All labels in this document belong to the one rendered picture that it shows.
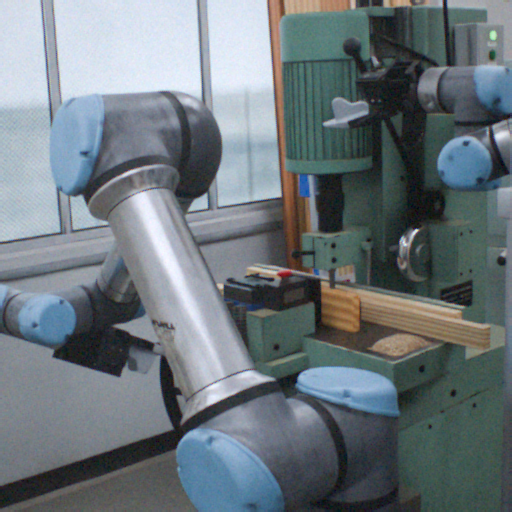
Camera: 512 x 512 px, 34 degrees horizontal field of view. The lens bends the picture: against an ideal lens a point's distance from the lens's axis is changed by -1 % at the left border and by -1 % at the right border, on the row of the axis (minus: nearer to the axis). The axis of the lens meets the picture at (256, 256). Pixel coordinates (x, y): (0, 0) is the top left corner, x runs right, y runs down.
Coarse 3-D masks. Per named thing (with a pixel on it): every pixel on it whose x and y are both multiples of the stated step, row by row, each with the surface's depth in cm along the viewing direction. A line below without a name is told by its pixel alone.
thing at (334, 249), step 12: (348, 228) 177; (360, 228) 176; (312, 240) 171; (324, 240) 169; (336, 240) 170; (348, 240) 173; (360, 240) 175; (324, 252) 169; (336, 252) 171; (348, 252) 173; (360, 252) 176; (312, 264) 173; (324, 264) 170; (336, 264) 171; (348, 264) 174
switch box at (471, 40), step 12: (468, 24) 171; (480, 24) 171; (492, 24) 173; (456, 36) 174; (468, 36) 172; (480, 36) 171; (456, 48) 175; (468, 48) 172; (480, 48) 171; (492, 48) 174; (456, 60) 175; (468, 60) 173; (480, 60) 172
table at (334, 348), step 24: (312, 336) 161; (336, 336) 160; (360, 336) 160; (384, 336) 159; (288, 360) 157; (312, 360) 160; (336, 360) 155; (360, 360) 150; (384, 360) 146; (408, 360) 147; (432, 360) 151; (456, 360) 156; (408, 384) 148
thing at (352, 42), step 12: (348, 48) 150; (360, 48) 151; (360, 60) 152; (360, 72) 154; (384, 120) 160; (396, 132) 161; (396, 144) 163; (408, 156) 165; (408, 168) 166; (420, 192) 169; (432, 192) 168; (420, 204) 169; (432, 204) 168; (444, 204) 171; (420, 216) 171; (432, 216) 169; (444, 216) 174
